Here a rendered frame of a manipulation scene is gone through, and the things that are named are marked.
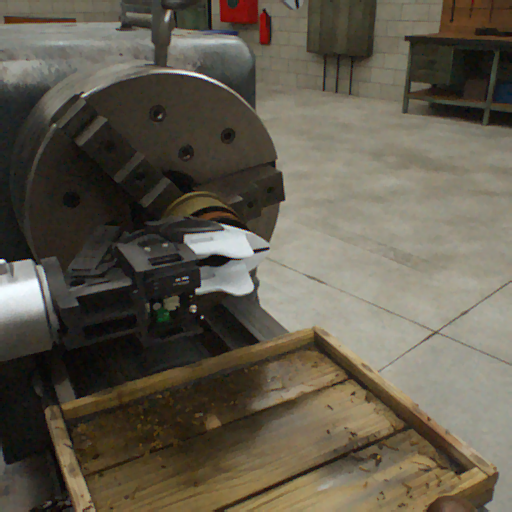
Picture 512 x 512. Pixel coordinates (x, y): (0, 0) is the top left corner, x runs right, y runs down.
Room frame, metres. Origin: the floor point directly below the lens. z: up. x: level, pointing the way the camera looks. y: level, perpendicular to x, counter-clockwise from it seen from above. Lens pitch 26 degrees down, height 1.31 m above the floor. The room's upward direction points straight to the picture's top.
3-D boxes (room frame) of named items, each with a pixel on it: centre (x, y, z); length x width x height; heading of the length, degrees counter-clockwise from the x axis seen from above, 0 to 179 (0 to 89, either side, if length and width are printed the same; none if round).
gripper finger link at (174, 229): (0.48, 0.07, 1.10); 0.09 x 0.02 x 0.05; 118
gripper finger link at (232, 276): (0.48, 0.02, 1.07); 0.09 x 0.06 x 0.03; 118
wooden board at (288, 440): (0.45, 0.00, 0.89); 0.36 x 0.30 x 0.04; 119
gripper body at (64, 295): (0.43, 0.12, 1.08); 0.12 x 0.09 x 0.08; 118
